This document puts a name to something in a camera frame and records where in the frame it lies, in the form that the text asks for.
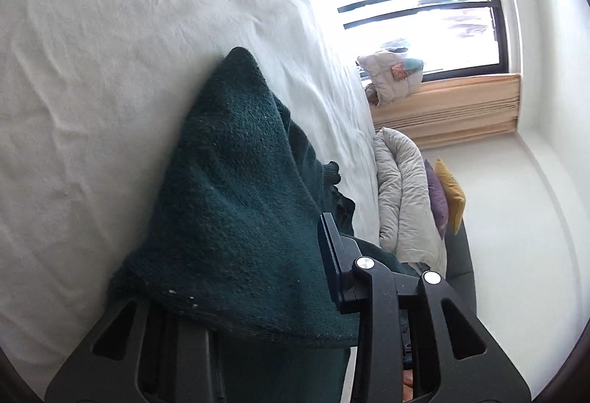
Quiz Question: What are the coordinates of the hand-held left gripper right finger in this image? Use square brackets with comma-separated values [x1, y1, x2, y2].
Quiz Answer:
[319, 212, 532, 403]

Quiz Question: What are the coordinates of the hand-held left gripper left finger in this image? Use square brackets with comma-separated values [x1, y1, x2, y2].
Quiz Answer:
[44, 296, 228, 403]

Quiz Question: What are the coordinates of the dark green knit sweater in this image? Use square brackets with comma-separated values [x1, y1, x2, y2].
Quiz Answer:
[107, 47, 418, 403]

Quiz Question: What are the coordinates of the grey duvet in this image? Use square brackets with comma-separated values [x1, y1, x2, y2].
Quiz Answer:
[372, 127, 449, 277]

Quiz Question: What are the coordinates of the purple pillow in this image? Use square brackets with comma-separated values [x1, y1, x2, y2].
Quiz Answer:
[424, 159, 450, 240]

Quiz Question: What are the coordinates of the dark grey armchair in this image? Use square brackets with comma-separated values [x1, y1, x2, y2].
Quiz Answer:
[441, 218, 477, 317]

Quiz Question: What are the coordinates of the yellow pillow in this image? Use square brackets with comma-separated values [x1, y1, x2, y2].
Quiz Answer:
[434, 158, 466, 236]

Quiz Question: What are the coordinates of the white printed cushion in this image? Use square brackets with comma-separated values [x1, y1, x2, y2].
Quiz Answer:
[356, 51, 425, 107]

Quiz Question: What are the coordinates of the black framed window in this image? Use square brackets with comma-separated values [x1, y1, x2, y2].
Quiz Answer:
[302, 0, 513, 77]

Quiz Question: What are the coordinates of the bed with white sheet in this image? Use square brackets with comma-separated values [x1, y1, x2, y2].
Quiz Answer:
[0, 0, 384, 388]

